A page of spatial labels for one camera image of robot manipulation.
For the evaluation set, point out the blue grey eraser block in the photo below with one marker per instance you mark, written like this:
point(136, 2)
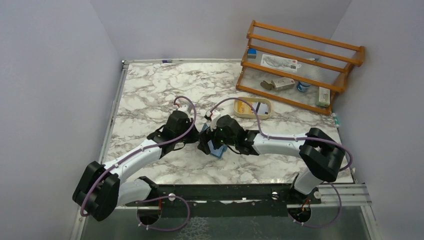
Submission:
point(251, 53)

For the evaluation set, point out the green white small box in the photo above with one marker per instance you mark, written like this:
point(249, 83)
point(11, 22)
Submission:
point(323, 97)

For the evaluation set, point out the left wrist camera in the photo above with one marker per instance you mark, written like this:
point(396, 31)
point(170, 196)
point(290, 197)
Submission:
point(186, 109)

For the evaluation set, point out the olive tape dispenser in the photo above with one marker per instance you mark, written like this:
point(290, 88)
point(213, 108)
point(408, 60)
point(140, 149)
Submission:
point(266, 85)

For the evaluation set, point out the grey stapler box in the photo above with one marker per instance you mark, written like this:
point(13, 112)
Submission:
point(282, 83)

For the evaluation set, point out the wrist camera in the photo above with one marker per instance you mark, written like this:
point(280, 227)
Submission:
point(212, 116)
point(186, 109)

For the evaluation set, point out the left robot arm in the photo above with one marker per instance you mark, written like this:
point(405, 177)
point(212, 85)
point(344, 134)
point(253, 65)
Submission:
point(103, 187)

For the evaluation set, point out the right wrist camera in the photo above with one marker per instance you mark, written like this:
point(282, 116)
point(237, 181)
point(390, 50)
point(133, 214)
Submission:
point(212, 116)

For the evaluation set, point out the cream oval tray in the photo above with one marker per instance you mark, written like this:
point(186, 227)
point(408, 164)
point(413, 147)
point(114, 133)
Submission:
point(251, 100)

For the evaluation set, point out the green white tube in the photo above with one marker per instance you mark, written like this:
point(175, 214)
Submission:
point(336, 120)

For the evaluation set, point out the orange wooden shelf rack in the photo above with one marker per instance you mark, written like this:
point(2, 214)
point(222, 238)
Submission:
point(325, 63)

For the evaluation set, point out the gold card with stripe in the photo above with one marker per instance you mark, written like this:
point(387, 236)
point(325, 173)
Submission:
point(243, 108)

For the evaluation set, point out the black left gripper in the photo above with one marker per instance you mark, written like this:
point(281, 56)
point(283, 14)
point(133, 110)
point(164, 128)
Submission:
point(194, 134)

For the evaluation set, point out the grey card upper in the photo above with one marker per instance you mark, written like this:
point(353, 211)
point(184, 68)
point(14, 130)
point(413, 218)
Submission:
point(261, 108)

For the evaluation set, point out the white printed flat package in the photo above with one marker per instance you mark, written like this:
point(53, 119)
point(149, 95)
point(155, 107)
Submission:
point(280, 63)

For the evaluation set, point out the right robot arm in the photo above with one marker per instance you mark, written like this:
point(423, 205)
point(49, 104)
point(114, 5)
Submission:
point(322, 156)

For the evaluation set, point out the aluminium frame rail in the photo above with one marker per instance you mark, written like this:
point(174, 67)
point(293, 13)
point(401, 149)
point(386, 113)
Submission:
point(188, 184)

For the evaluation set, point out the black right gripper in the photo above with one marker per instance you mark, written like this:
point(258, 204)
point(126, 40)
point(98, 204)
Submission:
point(206, 136)

